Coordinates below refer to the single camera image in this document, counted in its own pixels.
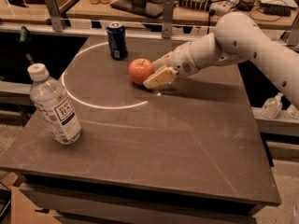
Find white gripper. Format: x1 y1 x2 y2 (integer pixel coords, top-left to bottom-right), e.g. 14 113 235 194
143 42 200 90

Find red apple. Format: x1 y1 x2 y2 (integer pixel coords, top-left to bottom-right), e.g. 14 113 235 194
128 58 154 85

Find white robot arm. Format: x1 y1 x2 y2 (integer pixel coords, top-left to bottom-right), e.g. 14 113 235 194
143 12 299 106

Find blue soda can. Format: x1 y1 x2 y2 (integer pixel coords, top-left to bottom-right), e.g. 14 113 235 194
107 21 128 60

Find black power strip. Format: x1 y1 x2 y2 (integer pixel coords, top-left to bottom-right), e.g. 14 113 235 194
178 0 211 12

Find black monitor stand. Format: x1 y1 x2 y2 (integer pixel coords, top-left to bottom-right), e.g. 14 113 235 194
110 0 163 19

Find white power adapter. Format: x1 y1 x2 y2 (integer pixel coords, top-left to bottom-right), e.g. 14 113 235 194
209 1 236 16

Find clear sanitizer bottle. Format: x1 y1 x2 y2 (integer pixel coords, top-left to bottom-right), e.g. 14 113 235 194
261 92 283 119

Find clear plastic tea bottle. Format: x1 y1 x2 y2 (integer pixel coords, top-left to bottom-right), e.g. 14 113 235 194
27 63 82 145

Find black keyboard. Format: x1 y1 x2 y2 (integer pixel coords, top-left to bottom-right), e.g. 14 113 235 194
262 4 291 17

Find cardboard box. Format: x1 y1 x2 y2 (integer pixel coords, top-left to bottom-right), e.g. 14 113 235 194
11 187 61 224

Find right metal bracket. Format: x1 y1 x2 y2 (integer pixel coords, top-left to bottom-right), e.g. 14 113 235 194
162 0 174 39

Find metal bracket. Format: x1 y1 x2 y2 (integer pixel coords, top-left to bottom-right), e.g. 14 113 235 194
44 0 65 32
162 0 174 39

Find left metal bracket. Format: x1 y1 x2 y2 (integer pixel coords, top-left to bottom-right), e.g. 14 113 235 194
44 0 65 32

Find green handled tool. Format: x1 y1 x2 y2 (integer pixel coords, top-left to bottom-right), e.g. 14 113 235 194
18 25 36 65

